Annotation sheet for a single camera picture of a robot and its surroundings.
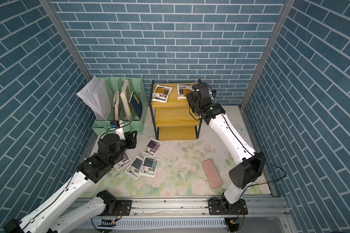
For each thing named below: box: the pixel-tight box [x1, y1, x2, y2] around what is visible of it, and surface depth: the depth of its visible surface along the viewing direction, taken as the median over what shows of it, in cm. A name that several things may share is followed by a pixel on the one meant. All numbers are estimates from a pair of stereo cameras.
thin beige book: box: [113, 90, 120, 121], surface depth 99 cm
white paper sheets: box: [76, 75, 111, 120], surface depth 95 cm
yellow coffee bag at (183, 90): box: [176, 83, 193, 100], surface depth 82 cm
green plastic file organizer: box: [91, 76, 149, 136], surface depth 104 cm
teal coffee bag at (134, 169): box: [124, 155, 144, 180], surface depth 88 cm
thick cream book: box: [120, 79, 132, 121], surface depth 97 cm
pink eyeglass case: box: [201, 159, 223, 189], surface depth 86 cm
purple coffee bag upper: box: [140, 137, 163, 158], surface depth 98 cm
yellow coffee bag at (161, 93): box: [151, 84, 173, 103], surface depth 79 cm
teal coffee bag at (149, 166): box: [140, 155, 160, 179], surface depth 88 cm
